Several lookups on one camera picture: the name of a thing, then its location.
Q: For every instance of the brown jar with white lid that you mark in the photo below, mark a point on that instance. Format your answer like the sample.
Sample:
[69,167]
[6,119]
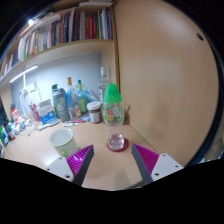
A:
[94,113]

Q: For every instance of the dark green bottle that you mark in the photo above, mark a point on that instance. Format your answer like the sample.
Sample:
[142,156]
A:
[54,87]

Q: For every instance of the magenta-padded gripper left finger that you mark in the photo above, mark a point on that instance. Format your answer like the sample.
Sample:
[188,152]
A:
[78,160]

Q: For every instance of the clear bottle with green cap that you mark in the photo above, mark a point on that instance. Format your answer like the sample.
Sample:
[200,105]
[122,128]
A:
[112,113]

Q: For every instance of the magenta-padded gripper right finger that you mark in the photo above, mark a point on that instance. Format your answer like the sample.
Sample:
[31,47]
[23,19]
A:
[148,160]

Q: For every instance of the flat round red coaster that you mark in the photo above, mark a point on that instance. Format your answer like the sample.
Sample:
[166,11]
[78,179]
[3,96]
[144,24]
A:
[126,145]

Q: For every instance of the grey shaker bottle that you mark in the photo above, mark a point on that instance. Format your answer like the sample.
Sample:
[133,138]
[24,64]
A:
[61,105]

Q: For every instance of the wooden shelf unit with books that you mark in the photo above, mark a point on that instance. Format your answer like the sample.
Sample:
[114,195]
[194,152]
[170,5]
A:
[66,30]

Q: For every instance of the white mug with green rim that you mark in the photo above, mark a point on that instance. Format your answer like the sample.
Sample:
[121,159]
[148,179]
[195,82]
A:
[63,141]

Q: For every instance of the red and white canister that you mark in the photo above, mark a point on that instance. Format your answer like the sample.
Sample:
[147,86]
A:
[15,115]

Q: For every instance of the magenta pouch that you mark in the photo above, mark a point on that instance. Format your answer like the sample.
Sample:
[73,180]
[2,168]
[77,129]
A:
[34,111]

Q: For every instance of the slim green-capped bottle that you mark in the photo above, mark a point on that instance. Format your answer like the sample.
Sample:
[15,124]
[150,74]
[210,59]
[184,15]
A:
[81,100]

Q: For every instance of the blue and white box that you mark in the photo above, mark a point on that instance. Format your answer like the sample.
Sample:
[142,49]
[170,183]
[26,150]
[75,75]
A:
[46,111]

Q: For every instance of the tall clear glass bottle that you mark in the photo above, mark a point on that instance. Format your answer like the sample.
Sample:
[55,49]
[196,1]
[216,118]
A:
[104,83]

